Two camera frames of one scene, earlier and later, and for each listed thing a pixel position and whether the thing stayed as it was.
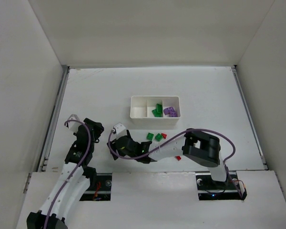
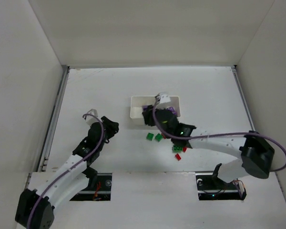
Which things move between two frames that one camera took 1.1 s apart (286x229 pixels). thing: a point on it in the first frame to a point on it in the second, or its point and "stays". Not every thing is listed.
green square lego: x=158 y=137 stays
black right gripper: x=120 y=145 to x=149 y=117
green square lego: x=150 y=136 stays
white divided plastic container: x=141 y=108 stays
